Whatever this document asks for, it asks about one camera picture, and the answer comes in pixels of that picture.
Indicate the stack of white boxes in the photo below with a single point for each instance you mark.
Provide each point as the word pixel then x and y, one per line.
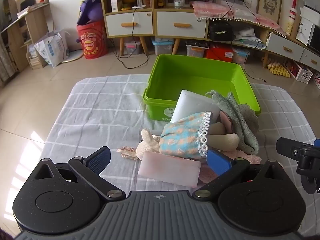
pixel 308 23

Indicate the purple plush toy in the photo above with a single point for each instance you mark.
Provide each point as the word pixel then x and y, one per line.
pixel 91 10

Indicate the pink tasselled runner cloth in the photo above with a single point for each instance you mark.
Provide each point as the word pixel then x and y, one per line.
pixel 225 11

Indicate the pale blue storage box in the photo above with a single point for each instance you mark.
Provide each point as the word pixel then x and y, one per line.
pixel 241 55

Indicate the wooden bookshelf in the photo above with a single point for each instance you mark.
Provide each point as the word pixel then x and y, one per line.
pixel 32 20

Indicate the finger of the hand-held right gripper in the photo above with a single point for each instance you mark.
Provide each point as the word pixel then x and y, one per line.
pixel 287 146

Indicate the grey checkered blanket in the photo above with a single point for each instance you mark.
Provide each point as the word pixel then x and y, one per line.
pixel 100 105

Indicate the white paper bag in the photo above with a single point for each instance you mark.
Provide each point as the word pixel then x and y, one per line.
pixel 51 50

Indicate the framed cartoon picture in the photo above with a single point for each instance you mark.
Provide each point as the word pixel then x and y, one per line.
pixel 268 2

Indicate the small clear storage box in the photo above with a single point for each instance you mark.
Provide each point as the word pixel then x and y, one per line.
pixel 132 47

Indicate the black bag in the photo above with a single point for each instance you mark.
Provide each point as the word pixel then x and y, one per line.
pixel 220 31

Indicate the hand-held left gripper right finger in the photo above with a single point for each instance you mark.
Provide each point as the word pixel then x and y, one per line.
pixel 220 163

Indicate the rabbit doll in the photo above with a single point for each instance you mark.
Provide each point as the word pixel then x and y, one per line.
pixel 180 140

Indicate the storage box with dark lid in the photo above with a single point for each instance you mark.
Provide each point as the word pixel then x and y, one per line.
pixel 197 50

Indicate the folded cloths in cabinet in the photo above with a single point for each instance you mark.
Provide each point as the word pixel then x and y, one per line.
pixel 250 37

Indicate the clear box with blue lid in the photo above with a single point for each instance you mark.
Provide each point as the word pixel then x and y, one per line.
pixel 162 46

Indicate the tall wooden drawer cabinet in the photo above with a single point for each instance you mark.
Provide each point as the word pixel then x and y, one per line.
pixel 140 25

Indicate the pink translucent block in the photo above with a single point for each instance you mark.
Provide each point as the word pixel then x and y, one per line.
pixel 170 170

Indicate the low wooden drawer cabinet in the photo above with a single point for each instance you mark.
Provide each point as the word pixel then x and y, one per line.
pixel 282 45

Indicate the red storage box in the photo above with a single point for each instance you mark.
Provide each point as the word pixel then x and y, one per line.
pixel 220 53

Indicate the red and white carton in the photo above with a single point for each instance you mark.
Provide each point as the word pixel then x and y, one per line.
pixel 302 73

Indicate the red printed bucket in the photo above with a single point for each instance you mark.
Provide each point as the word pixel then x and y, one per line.
pixel 92 42

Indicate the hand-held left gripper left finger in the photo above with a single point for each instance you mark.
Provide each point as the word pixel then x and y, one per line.
pixel 98 160

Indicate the green towel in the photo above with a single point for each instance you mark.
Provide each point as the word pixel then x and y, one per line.
pixel 243 125

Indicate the green plastic bin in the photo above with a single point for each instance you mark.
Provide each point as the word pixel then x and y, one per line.
pixel 190 72

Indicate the red and white canister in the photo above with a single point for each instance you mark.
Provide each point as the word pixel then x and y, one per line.
pixel 290 22

